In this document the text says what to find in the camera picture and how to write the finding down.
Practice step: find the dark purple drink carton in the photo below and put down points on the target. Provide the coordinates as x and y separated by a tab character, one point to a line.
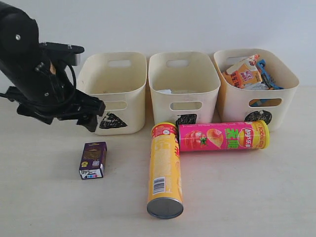
93	160

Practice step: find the cream bin circle mark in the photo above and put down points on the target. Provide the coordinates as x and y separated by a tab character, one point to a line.
234	104

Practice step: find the blue instant noodle packet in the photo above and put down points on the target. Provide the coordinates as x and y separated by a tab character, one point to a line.
268	83

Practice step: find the cream bin square mark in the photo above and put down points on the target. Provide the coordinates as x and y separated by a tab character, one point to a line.
194	82

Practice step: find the yellow Lays chip can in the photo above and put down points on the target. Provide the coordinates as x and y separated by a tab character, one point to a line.
165	198

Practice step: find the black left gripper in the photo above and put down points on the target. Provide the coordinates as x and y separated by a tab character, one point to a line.
74	107

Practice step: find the blue white milk carton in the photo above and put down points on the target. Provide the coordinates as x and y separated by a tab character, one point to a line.
165	91

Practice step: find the orange instant noodle packet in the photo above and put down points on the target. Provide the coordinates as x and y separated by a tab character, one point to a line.
245	75

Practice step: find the pink Lays chip can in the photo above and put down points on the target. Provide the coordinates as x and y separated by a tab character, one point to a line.
223	136

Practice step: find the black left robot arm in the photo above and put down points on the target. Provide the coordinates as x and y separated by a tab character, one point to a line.
42	74

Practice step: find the cream bin triangle mark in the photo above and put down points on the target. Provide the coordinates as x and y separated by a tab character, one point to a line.
119	80

